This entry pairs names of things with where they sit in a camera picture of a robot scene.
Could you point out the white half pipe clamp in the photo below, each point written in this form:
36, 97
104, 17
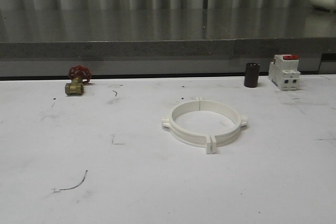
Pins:
185, 136
221, 137

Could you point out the dark brown cylindrical coupling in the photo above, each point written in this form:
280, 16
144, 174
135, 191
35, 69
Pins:
251, 75

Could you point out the brass valve red handwheel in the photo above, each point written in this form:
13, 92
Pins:
79, 76

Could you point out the grey stone counter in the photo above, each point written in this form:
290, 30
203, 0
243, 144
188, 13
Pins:
47, 43

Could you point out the white circuit breaker red switch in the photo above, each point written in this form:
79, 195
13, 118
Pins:
283, 72

